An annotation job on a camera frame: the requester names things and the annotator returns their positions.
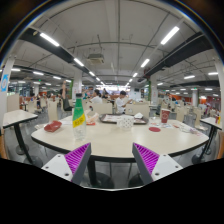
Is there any red paper cup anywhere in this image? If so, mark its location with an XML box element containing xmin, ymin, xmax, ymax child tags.
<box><xmin>160</xmin><ymin>109</ymin><xmax>171</xmax><ymax>124</ymax></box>

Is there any crumpled orange food wrapper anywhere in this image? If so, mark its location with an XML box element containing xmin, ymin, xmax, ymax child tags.
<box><xmin>84</xmin><ymin>110</ymin><xmax>100</xmax><ymax>127</ymax></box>

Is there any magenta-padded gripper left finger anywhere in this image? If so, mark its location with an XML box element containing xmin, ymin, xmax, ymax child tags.
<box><xmin>41</xmin><ymin>142</ymin><xmax>92</xmax><ymax>186</ymax></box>

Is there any red food box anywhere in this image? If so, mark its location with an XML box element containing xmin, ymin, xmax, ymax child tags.
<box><xmin>43</xmin><ymin>120</ymin><xmax>63</xmax><ymax>133</ymax></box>

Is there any beige side table, black leg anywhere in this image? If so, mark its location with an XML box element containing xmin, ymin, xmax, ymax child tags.
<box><xmin>2</xmin><ymin>109</ymin><xmax>44</xmax><ymax>168</ymax></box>
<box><xmin>191</xmin><ymin>116</ymin><xmax>223</xmax><ymax>165</ymax></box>

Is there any group of ceiling lights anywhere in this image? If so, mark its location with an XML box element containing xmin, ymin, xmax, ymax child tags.
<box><xmin>9</xmin><ymin>25</ymin><xmax>219</xmax><ymax>96</ymax></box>

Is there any person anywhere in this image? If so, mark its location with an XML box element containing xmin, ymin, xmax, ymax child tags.
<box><xmin>59</xmin><ymin>80</ymin><xmax>74</xmax><ymax>112</ymax></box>
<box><xmin>89</xmin><ymin>89</ymin><xmax>104</xmax><ymax>105</ymax></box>
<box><xmin>114</xmin><ymin>90</ymin><xmax>133</xmax><ymax>115</ymax></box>

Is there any ceiling air conditioner unit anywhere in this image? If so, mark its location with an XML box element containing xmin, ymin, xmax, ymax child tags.
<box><xmin>87</xmin><ymin>53</ymin><xmax>106</xmax><ymax>66</ymax></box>

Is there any white polka dot mug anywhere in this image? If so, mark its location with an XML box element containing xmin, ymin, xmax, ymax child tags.
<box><xmin>116</xmin><ymin>115</ymin><xmax>135</xmax><ymax>131</ymax></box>

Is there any green drink bottle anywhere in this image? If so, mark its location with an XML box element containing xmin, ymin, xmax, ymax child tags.
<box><xmin>72</xmin><ymin>92</ymin><xmax>88</xmax><ymax>141</ymax></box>

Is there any red and white sachet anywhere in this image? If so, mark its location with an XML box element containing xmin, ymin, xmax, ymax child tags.
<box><xmin>189</xmin><ymin>127</ymin><xmax>201</xmax><ymax>136</ymax></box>

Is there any dark food tray, paper liner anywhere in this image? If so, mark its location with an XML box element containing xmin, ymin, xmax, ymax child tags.
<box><xmin>98</xmin><ymin>113</ymin><xmax>149</xmax><ymax>126</ymax></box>

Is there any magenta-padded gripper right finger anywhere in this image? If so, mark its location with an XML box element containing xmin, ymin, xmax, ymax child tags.
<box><xmin>131</xmin><ymin>142</ymin><xmax>184</xmax><ymax>186</ymax></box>

